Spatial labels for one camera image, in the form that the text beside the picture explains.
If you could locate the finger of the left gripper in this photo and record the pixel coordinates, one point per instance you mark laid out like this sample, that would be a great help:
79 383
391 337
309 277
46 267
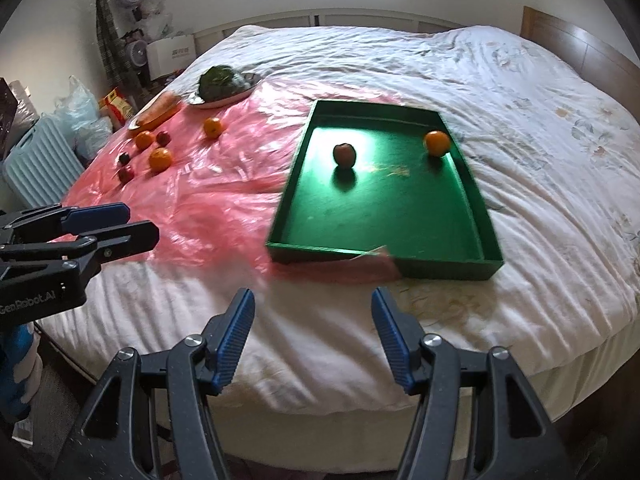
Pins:
42 224
82 256

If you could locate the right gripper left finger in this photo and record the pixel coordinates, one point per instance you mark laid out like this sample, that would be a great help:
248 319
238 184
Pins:
199 367

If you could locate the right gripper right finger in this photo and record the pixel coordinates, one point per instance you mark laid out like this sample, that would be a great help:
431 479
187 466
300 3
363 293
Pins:
427 366

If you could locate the light blue suitcase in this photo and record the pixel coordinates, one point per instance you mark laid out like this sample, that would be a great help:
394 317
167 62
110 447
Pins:
42 167

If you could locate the white grey plastic bag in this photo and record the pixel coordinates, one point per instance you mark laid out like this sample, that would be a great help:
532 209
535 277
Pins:
91 137

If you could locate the large bumpy orange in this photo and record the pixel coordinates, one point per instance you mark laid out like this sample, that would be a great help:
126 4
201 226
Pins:
160 159

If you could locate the grey printed bag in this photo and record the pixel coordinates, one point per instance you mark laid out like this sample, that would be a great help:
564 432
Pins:
18 115

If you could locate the translucent blue plastic bag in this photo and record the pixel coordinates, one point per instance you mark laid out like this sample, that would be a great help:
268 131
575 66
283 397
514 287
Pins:
79 108

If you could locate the small red apple far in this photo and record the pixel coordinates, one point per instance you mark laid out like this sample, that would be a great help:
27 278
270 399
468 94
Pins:
162 139

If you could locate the pink plastic sheet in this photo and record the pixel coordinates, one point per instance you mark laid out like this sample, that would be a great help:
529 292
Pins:
214 205

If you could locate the orange yellow rice bag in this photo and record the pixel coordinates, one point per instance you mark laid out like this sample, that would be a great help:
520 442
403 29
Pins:
116 107

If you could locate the carrot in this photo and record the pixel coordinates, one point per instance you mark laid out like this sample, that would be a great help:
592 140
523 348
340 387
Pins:
165 101

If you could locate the orange oval plate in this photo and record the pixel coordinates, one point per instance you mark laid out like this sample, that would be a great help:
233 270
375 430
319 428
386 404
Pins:
156 122

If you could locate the small far right orange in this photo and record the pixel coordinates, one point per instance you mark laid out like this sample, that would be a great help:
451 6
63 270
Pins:
213 128

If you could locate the white round plate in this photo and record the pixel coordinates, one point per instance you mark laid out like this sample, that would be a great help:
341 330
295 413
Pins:
225 97

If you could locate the hanging plaid scarf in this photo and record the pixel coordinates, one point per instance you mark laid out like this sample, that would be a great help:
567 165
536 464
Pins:
117 69

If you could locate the lower grey fan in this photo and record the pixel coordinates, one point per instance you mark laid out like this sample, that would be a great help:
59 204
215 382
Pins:
136 53

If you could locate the green rectangular tray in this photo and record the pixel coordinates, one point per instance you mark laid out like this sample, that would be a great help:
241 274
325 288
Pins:
427 212

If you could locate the green leafy vegetable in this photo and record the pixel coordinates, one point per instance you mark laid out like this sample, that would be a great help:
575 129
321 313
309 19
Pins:
219 77

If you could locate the white cardboard box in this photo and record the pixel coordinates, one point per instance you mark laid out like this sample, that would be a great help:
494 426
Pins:
166 56

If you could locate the white floral bed sheet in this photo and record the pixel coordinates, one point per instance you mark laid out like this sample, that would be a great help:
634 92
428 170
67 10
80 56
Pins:
557 163

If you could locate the wooden headboard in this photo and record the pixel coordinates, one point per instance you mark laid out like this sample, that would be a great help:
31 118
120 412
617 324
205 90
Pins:
593 59

